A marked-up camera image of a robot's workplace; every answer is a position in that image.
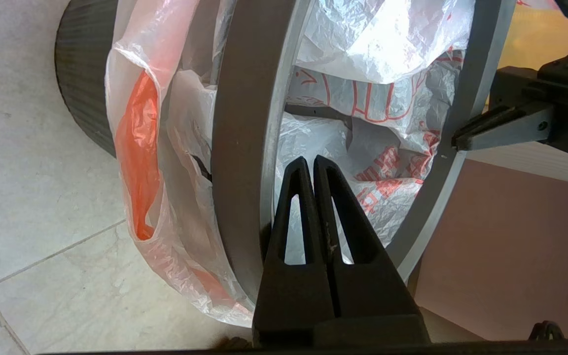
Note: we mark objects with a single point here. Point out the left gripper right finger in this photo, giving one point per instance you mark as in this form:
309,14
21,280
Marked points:
377,291

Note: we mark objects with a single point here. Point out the white cartoon-print plastic bag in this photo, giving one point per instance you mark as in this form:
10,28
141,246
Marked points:
387,39

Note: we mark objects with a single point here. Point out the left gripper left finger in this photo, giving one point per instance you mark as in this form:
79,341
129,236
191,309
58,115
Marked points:
284,301

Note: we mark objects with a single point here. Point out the yellow fabric tote bag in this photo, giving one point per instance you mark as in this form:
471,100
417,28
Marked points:
535,44

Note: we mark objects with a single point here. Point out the black round trash bin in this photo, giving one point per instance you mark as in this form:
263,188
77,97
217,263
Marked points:
84,74

